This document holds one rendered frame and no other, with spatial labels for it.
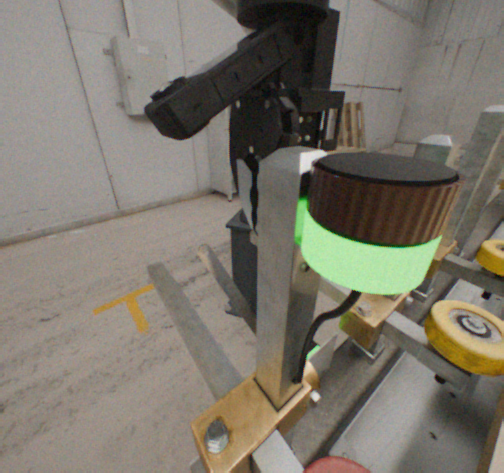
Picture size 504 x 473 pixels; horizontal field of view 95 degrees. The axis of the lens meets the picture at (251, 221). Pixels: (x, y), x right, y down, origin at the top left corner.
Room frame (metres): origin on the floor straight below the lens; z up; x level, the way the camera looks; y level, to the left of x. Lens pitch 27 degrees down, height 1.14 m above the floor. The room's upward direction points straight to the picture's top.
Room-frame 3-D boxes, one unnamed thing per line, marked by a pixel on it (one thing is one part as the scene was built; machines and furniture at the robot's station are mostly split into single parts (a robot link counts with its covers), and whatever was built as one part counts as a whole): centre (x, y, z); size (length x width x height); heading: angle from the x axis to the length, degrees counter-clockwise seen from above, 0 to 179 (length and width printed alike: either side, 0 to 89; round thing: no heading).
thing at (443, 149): (0.29, -0.23, 0.86); 0.03 x 0.03 x 0.48; 37
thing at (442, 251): (0.43, -0.41, 0.84); 0.13 x 0.06 x 0.05; 127
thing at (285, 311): (0.14, -0.03, 0.87); 0.03 x 0.03 x 0.48; 37
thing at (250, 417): (0.13, -0.01, 0.85); 0.13 x 0.06 x 0.05; 127
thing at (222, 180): (3.25, 0.09, 0.78); 0.90 x 0.45 x 1.55; 130
